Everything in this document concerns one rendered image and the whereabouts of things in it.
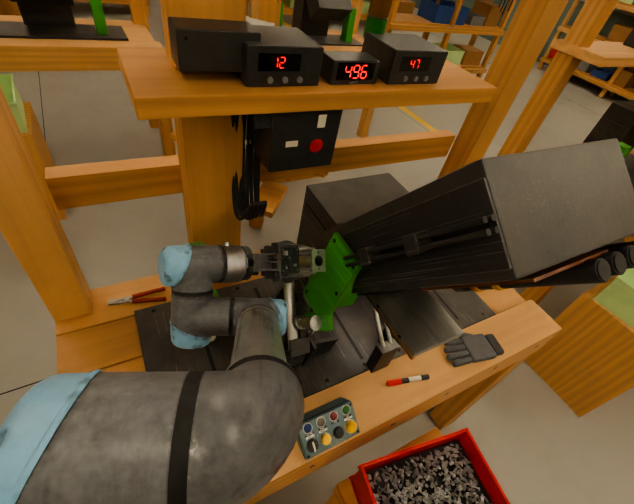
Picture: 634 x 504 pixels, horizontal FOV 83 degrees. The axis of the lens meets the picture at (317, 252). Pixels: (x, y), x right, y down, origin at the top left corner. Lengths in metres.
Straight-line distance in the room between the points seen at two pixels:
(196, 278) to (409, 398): 0.67
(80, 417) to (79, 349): 0.83
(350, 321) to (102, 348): 0.70
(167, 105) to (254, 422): 0.55
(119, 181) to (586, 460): 2.47
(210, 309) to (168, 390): 0.38
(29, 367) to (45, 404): 1.93
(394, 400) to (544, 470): 1.42
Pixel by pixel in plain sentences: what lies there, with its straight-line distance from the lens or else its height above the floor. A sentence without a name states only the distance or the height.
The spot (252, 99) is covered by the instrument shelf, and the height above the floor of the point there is 1.53.
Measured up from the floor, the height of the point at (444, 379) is 0.90.
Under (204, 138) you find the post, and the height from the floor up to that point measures 1.39.
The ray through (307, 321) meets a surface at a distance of 0.90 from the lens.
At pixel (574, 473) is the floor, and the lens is 2.48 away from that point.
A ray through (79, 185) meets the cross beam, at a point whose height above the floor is 1.25.
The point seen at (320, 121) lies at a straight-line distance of 0.85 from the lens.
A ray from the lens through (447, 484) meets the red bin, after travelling 1.07.
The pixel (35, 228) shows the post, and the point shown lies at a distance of 0.99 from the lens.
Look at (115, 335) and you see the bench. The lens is 1.16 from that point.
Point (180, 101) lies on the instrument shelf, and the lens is 0.71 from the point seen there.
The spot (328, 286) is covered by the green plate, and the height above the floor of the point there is 1.16.
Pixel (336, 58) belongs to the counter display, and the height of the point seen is 1.59.
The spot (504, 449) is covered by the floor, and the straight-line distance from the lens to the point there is 2.30.
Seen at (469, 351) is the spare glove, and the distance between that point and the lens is 1.23.
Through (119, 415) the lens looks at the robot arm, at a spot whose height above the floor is 1.52.
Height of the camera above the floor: 1.82
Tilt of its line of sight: 44 degrees down
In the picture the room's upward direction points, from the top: 13 degrees clockwise
